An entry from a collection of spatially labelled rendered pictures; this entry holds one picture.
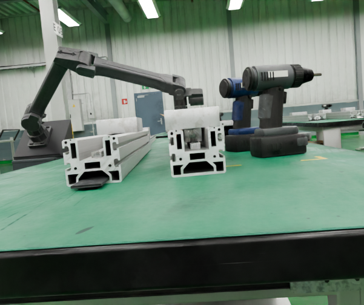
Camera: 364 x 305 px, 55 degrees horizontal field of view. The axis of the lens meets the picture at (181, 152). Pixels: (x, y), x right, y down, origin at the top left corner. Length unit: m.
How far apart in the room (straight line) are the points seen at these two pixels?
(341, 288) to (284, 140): 0.48
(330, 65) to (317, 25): 1.42
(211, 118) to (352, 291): 0.41
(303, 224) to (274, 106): 0.57
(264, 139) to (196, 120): 0.20
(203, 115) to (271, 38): 12.24
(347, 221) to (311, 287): 0.12
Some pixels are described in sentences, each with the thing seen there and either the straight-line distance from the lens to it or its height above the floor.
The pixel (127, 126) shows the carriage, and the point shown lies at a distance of 0.96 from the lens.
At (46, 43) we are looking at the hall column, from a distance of 8.08.
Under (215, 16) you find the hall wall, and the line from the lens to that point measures 12.93.
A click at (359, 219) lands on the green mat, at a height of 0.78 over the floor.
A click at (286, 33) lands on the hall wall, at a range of 13.06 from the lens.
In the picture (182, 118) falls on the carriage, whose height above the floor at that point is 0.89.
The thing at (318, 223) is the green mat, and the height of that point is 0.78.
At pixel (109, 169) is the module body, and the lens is 0.65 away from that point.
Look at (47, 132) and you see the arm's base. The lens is 1.72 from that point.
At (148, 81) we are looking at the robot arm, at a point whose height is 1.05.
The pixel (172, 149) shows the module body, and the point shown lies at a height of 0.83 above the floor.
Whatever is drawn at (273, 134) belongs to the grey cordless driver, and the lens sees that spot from 0.86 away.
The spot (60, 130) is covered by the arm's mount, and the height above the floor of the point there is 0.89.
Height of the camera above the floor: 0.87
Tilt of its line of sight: 5 degrees down
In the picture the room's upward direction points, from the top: 5 degrees counter-clockwise
